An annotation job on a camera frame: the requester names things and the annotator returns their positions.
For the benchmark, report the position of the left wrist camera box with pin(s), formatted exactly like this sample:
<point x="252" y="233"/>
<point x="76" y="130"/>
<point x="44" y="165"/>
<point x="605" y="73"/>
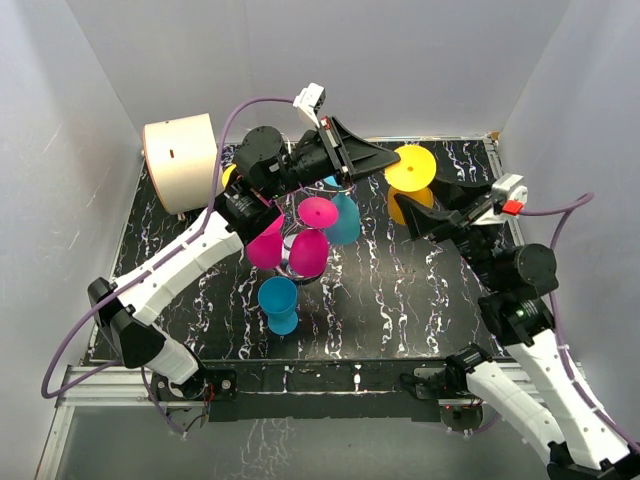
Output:
<point x="308" y="104"/>

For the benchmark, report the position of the white cylindrical box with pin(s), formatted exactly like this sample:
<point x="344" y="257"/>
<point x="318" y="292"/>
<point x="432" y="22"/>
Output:
<point x="180" y="156"/>

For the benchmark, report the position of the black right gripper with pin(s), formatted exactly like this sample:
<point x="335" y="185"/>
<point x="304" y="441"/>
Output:
<point x="422" y="219"/>

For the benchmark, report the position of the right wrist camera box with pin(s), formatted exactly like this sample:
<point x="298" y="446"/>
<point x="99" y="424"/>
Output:
<point x="509" y="195"/>

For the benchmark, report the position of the pink wine glass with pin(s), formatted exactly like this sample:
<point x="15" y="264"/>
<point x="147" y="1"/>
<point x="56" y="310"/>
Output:
<point x="265" y="252"/>
<point x="310" y="249"/>

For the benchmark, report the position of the blue wine glass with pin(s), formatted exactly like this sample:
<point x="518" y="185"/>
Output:
<point x="278" y="299"/>
<point x="347" y="228"/>

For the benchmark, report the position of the orange wine glass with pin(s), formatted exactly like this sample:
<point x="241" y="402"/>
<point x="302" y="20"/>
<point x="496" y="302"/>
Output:
<point x="229" y="175"/>
<point x="412" y="176"/>

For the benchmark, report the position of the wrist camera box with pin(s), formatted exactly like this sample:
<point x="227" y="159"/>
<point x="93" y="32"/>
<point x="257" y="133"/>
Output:
<point x="509" y="195"/>
<point x="308" y="104"/>

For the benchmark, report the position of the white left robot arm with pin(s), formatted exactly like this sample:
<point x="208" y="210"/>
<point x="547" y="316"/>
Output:
<point x="126" y="308"/>

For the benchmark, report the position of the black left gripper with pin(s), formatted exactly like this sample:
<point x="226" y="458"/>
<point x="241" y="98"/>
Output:
<point x="349" y="155"/>

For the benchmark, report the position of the orange wine glass front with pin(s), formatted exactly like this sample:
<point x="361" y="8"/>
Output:
<point x="412" y="176"/>

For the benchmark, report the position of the chrome wire wine glass rack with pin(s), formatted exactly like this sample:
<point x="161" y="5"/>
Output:
<point x="296" y="225"/>

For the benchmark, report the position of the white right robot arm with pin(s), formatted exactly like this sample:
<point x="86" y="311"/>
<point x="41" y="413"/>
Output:
<point x="564" y="423"/>

